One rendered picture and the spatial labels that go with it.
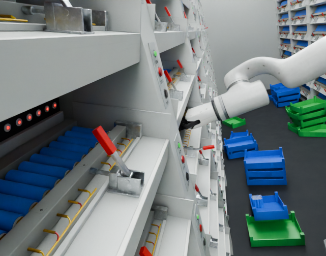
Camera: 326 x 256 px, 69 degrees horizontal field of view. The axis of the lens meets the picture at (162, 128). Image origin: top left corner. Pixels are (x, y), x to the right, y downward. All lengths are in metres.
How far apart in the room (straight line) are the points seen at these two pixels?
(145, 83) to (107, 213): 0.23
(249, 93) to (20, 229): 0.67
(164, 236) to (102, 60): 0.35
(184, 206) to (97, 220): 0.27
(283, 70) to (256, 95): 0.10
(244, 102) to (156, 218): 0.44
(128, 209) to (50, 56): 0.18
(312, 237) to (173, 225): 1.35
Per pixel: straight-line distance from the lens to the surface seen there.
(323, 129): 3.07
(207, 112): 0.77
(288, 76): 0.75
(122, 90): 0.43
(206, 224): 0.79
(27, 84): 0.18
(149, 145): 0.41
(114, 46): 0.30
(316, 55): 0.75
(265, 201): 2.00
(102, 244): 0.25
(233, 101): 0.77
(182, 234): 0.51
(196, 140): 0.86
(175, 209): 0.52
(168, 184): 0.49
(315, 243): 1.77
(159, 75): 0.45
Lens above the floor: 1.28
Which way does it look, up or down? 19 degrees down
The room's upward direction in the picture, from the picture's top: 16 degrees counter-clockwise
